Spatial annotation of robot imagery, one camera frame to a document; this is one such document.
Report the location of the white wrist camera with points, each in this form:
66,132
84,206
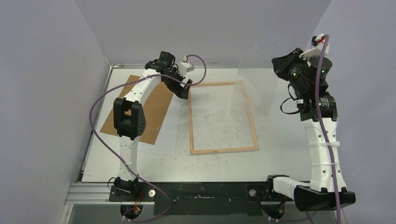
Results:
318,43
185,67

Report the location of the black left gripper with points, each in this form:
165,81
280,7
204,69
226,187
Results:
182,92

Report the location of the white photo paper sheet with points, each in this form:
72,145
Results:
166,140

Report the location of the clear acrylic frame pane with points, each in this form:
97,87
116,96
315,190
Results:
255,71

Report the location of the aluminium front rail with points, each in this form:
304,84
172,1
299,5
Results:
92,194

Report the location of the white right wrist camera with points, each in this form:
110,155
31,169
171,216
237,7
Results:
318,43

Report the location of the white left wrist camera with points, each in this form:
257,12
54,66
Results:
185,67

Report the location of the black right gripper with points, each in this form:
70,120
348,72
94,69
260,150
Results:
283,64

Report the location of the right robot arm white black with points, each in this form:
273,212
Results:
319,117

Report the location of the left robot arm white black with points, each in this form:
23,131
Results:
129,118

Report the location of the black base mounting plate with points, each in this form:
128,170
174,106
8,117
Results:
252,208

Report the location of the light wooden picture frame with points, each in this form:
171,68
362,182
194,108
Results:
220,120

